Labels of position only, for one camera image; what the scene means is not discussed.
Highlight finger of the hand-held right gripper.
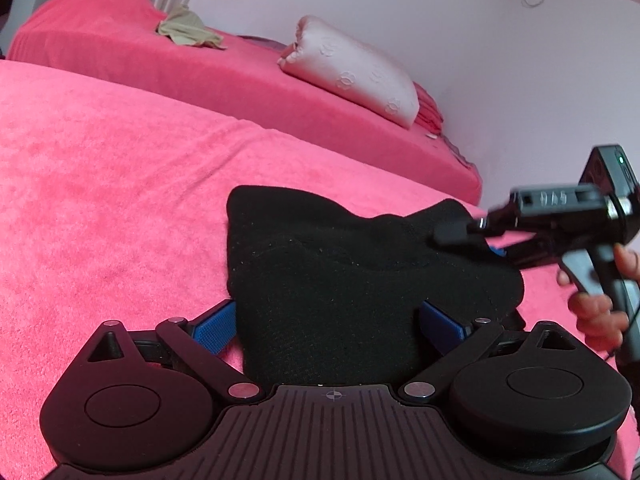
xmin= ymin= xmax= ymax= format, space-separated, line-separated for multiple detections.
xmin=432 ymin=210 xmax=521 ymax=249
xmin=486 ymin=240 xmax=566 ymax=269

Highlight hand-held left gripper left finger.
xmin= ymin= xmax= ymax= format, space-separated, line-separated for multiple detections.
xmin=86 ymin=299 xmax=265 ymax=403

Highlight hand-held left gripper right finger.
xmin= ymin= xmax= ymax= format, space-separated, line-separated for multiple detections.
xmin=397 ymin=300 xmax=579 ymax=403

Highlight black pants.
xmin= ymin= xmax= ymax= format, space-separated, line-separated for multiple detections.
xmin=226 ymin=185 xmax=526 ymax=389

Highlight person's right hand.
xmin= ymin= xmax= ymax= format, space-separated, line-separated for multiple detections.
xmin=556 ymin=246 xmax=640 ymax=352

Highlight folded red cloth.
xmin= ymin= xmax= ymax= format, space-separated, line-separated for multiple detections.
xmin=413 ymin=82 xmax=446 ymax=135

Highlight large pink fleece blanket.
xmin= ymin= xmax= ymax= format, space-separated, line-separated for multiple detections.
xmin=0 ymin=60 xmax=640 ymax=480

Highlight white embossed pillow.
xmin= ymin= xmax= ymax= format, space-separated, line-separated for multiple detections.
xmin=277 ymin=15 xmax=421 ymax=130

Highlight far bed with pink cover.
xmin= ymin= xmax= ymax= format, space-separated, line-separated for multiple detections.
xmin=5 ymin=0 xmax=484 ymax=207

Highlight beige crumpled cloth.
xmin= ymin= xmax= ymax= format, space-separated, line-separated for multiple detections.
xmin=157 ymin=5 xmax=229 ymax=52

